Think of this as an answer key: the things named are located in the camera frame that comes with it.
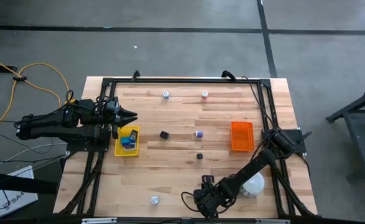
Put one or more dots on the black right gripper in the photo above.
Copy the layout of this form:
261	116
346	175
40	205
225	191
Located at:
213	200

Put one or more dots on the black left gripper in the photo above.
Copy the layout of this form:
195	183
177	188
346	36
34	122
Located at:
109	112

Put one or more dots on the dark purple power bank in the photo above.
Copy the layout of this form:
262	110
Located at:
134	135

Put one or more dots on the black small nut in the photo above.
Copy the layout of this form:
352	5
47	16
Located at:
199	156

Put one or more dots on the large black power adapter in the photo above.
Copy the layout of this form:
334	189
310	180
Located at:
164	135

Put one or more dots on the purple white small spool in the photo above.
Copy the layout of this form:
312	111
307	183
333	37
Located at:
199	134

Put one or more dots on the white charger cube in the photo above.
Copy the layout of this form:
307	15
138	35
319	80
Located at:
155	200

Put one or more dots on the red charger cube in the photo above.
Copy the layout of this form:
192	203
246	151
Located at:
204	95

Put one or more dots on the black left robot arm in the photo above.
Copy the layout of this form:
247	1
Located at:
45	119

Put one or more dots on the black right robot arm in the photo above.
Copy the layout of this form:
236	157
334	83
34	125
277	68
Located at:
256	165

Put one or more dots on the yellow plastic basket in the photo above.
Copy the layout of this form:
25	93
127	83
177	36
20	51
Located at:
118	151

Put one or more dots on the white dome lamp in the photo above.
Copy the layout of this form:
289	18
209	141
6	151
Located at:
255	183

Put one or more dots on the orange plastic basket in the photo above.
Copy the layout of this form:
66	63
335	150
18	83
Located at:
242	137

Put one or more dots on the black beam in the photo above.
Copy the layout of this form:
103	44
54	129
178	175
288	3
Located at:
14	183

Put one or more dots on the white printed box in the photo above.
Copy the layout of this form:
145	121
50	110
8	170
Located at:
17	199

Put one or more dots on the black metal stand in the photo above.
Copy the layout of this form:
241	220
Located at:
356	124

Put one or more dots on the black frame clamp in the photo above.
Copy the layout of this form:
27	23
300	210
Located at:
135	74
227	74

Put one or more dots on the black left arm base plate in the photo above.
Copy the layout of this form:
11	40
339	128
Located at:
85	147

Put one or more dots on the silver metal bracket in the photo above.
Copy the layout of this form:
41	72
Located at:
272	221
99	220

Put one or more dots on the black aluminium frame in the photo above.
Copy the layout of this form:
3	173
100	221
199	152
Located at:
201	80

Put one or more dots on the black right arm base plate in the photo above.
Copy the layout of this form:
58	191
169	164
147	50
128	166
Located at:
298	147

